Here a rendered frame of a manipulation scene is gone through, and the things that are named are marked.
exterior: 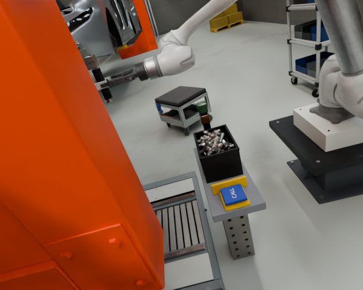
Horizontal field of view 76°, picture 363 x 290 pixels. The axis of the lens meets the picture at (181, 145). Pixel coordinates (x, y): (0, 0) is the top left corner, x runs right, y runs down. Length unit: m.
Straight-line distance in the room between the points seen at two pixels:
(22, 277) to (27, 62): 0.40
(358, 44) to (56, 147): 0.91
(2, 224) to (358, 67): 1.06
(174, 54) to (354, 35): 0.61
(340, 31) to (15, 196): 0.95
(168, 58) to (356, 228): 1.09
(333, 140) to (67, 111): 1.09
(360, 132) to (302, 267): 0.62
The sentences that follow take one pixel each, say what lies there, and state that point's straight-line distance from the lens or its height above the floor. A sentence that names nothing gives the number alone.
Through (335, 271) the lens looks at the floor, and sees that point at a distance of 1.19.
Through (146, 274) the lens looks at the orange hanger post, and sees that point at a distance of 0.53.
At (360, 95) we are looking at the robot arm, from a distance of 1.04.
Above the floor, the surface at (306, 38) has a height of 0.48.
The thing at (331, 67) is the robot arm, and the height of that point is 0.64.
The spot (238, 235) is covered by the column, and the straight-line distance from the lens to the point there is 1.08.
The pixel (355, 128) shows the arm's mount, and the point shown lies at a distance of 1.25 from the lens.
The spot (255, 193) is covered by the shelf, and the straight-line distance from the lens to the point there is 0.81.
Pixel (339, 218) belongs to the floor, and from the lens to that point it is 1.36.
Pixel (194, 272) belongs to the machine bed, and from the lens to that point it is 1.11.
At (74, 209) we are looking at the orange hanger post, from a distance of 0.42.
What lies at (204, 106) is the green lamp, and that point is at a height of 0.65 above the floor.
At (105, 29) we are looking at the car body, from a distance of 3.66.
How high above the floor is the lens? 1.01
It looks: 29 degrees down
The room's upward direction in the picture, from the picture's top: 18 degrees counter-clockwise
